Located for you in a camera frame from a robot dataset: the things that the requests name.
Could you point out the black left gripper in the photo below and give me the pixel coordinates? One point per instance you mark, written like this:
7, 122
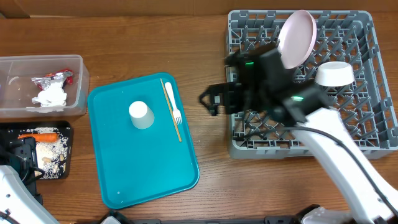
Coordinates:
25, 150

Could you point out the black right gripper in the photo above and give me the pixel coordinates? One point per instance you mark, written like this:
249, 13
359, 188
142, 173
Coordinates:
232, 89

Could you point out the orange carrot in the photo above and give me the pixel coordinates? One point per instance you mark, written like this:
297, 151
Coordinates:
45, 137

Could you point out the rice and peanut scraps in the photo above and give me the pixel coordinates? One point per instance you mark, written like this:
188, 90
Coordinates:
52, 156

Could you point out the white napkin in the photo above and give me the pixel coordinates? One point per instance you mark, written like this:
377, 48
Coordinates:
54, 95

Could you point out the foil wrapper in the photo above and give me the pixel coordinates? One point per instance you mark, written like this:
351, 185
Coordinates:
45, 82

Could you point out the white bowl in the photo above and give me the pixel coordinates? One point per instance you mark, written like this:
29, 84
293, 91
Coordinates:
335, 74

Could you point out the red sauce packet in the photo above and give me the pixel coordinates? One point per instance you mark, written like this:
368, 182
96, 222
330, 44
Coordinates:
69, 75

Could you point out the white plastic fork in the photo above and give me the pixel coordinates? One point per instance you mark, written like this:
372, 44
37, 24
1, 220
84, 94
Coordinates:
176, 112

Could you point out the wooden chopstick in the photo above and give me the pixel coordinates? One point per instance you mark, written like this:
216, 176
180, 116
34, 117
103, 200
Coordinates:
170, 110

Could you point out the grey plastic dishwasher rack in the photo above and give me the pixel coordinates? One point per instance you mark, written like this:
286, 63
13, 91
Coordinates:
365, 106

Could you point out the translucent plastic cup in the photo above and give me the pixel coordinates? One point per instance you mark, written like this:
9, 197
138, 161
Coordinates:
141, 115

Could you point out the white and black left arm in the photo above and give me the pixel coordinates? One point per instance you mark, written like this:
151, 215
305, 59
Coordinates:
20, 200

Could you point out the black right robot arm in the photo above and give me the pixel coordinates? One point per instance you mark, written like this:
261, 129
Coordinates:
303, 109

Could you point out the black waste tray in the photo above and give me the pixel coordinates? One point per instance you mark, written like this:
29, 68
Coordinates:
10, 131

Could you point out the clear plastic bin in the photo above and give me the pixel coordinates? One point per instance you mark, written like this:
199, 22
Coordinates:
18, 90

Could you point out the teal plastic tray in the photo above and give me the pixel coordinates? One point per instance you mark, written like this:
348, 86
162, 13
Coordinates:
138, 165

